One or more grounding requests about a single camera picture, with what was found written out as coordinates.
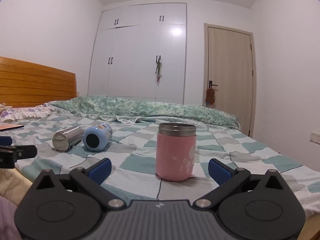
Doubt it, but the blue cartoon cup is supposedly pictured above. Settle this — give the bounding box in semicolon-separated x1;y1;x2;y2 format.
82;122;113;152

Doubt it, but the pink cup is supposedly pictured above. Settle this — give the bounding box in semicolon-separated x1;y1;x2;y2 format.
156;122;196;182

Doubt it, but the steel cup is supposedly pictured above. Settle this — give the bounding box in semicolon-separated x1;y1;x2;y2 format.
52;126;84;152

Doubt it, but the orange book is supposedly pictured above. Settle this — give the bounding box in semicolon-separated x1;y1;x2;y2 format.
0;124;24;132

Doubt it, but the checkered bed blanket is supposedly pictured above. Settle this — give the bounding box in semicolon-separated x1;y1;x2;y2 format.
1;111;319;216

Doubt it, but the purple floral pillow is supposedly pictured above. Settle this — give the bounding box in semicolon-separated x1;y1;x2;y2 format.
1;107;52;122

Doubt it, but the wooden headboard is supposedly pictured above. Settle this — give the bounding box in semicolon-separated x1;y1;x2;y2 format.
1;57;77;107

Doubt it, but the green floral quilt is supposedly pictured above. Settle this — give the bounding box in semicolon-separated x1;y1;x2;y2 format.
47;96;241;130

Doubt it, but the brown plush toy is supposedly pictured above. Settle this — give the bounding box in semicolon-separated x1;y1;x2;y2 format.
205;87;215;107

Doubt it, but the beige wooden door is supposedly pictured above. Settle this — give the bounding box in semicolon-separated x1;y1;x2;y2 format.
203;23;257;137

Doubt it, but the hanging green ornament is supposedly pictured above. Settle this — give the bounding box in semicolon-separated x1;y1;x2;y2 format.
155;55;162;84

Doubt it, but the white wardrobe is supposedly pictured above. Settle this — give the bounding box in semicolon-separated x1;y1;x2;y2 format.
88;3;187;104

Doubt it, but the wall power outlet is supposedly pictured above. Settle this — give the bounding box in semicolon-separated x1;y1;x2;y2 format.
310;129;320;144

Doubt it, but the black door handle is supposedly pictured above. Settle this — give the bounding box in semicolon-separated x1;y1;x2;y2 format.
209;80;218;89

